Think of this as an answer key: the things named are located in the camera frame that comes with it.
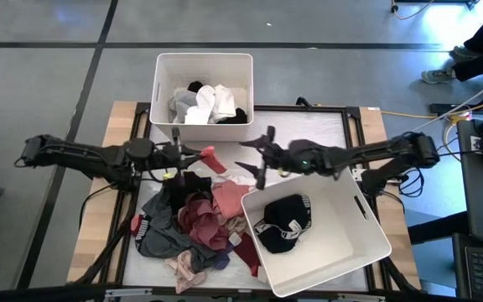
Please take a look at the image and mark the grey garment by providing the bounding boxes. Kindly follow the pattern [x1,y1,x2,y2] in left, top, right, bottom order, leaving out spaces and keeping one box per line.
[167,87,200,124]

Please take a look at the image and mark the black stand base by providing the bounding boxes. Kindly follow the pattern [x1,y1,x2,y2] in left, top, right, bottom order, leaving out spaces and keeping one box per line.
[390,0,480,12]

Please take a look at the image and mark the blue purple sock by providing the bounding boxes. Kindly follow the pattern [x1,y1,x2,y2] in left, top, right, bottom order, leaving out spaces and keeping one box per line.
[210,245,232,271]

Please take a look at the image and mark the beige garment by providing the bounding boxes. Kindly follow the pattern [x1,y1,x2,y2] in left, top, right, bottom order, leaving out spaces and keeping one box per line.
[223,214,250,239]

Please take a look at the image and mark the light pink garment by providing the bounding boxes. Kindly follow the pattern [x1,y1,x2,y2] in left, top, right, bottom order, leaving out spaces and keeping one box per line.
[164,249,208,294]

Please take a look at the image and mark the dark red sock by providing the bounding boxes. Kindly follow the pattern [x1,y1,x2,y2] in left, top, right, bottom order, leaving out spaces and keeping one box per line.
[231,232,263,279]

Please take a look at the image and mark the silver metal bracket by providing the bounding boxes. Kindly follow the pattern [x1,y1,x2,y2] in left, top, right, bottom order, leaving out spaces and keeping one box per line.
[104,287,153,301]

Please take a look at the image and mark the black table frame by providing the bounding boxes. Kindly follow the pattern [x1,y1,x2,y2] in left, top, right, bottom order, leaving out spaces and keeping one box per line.
[98,102,396,294]

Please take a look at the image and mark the wooden side board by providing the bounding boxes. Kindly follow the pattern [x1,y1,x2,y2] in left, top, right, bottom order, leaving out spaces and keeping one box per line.
[357,107,422,291]
[65,100,138,284]

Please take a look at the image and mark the black stand leg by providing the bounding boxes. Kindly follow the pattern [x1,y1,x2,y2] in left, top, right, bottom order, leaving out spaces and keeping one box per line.
[73,211,138,286]
[382,256,418,294]

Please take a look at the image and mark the black floor bar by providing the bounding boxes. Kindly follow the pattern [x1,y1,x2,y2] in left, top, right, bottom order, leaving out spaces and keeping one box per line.
[428,102,483,117]

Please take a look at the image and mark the person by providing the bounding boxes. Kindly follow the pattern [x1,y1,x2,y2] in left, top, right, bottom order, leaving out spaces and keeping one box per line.
[420,8,483,85]

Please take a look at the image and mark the white cable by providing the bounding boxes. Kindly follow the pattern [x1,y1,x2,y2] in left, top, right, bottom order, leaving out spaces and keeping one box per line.
[408,70,483,133]

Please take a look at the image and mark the orange floor cable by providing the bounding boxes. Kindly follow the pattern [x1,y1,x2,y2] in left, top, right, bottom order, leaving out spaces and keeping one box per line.
[390,0,435,21]

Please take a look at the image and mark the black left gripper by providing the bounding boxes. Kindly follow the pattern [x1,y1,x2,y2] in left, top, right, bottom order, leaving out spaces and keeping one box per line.
[153,128,205,186]

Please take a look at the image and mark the black desk leg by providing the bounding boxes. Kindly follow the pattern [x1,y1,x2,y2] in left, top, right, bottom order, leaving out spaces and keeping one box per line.
[407,211,470,245]

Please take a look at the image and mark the white perforated plastic basket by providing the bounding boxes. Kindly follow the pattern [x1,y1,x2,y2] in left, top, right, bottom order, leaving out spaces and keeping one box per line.
[240,167,392,298]
[148,52,254,143]

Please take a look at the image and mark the yellow cable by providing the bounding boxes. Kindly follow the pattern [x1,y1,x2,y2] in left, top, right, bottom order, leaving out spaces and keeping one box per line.
[378,94,483,122]

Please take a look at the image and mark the salmon pink garment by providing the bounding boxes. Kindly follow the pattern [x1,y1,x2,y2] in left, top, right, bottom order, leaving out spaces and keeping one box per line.
[210,180,252,221]

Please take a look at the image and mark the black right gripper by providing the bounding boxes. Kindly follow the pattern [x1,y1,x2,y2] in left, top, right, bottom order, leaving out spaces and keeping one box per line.
[234,125,322,190]

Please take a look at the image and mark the black underwear white Puma waistband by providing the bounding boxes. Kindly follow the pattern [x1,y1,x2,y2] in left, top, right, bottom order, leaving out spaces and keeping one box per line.
[252,193,313,255]

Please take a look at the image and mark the pile of mixed clothes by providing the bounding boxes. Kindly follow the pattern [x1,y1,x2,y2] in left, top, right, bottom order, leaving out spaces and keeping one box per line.
[130,186,228,273]

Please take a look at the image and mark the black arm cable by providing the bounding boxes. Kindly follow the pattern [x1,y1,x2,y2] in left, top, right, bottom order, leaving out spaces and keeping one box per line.
[398,167,426,199]

